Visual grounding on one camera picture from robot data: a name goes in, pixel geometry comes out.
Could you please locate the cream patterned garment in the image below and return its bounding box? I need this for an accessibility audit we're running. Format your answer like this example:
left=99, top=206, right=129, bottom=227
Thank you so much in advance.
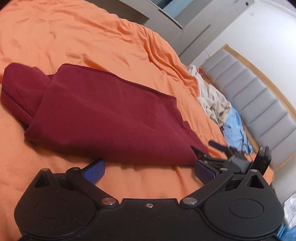
left=187, top=65, right=232, bottom=127

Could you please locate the orange bed cover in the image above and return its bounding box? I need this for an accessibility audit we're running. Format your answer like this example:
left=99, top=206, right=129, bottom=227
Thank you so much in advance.
left=0, top=0, right=275, bottom=241

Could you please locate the right light blue curtain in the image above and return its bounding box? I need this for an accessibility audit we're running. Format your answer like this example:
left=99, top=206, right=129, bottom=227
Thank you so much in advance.
left=163, top=0, right=192, bottom=11

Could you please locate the grey built-in wardrobe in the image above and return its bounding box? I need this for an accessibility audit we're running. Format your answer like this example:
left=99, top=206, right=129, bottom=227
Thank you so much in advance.
left=93, top=0, right=254, bottom=65

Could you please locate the grey padded headboard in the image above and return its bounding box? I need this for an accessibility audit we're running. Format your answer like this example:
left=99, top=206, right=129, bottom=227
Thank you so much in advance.
left=201, top=45, right=295, bottom=171

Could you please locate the dark red sweater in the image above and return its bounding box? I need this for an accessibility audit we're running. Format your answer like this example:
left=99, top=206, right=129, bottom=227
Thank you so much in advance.
left=1, top=63, right=208, bottom=165

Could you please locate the light blue garment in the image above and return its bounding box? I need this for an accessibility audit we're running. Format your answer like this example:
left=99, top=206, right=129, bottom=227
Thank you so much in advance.
left=222, top=107, right=253, bottom=154

